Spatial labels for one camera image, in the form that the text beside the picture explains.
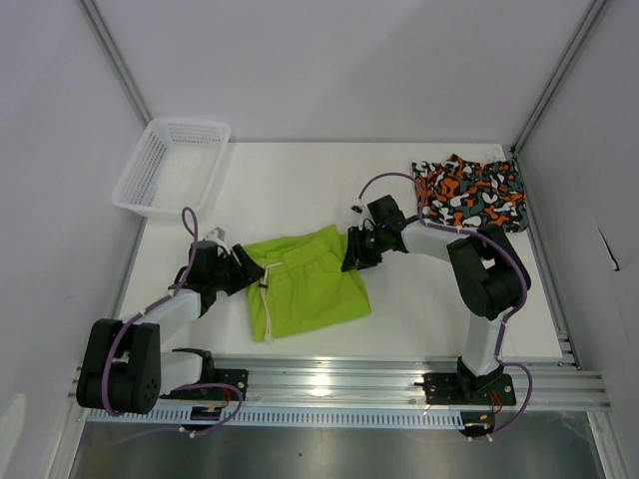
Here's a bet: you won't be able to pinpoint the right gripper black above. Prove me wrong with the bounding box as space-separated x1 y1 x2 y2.
341 226 387 272

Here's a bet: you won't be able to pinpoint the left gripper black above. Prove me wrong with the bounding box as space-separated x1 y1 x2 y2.
210 244 266 296

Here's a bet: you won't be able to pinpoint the lime green shorts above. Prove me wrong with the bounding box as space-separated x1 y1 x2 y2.
245 225 371 342

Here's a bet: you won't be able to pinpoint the orange camouflage shorts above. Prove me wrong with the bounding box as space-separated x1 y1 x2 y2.
411 154 529 234

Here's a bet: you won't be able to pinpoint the white plastic basket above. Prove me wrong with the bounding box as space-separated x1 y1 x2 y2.
111 116 232 219

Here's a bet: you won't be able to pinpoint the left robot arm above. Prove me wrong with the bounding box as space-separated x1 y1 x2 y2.
75 240 265 416

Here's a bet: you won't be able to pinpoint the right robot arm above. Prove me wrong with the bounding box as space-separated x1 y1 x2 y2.
341 195 531 403

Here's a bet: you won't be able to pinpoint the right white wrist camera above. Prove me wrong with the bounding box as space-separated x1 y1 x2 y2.
350 202 375 231

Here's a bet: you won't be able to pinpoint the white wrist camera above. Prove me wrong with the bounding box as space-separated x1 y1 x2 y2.
204 228 228 249
350 202 375 231

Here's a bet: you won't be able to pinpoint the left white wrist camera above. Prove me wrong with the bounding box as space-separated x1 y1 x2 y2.
204 228 228 249

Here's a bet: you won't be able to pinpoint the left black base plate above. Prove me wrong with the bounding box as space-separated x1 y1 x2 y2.
161 369 249 401

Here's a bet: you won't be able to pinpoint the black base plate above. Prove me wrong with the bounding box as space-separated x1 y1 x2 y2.
161 369 249 401
414 370 516 406

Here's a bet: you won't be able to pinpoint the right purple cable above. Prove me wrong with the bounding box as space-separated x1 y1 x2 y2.
357 172 534 443

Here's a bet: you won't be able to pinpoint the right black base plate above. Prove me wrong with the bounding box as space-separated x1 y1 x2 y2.
414 370 516 406

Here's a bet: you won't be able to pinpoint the white slotted cable duct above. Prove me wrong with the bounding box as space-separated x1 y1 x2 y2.
88 405 464 430

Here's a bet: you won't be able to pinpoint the right aluminium side rail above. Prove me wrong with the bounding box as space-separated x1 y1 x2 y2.
502 146 583 371

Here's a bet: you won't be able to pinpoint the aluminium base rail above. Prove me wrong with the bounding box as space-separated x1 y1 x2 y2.
215 355 611 411

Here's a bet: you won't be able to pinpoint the left aluminium corner post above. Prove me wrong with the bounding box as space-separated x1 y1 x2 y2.
77 0 153 126

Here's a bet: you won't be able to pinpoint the aluminium corner post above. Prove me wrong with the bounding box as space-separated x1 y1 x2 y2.
509 0 613 160
77 0 153 126

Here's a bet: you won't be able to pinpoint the right aluminium corner post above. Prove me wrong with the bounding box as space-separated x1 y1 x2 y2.
509 0 613 160

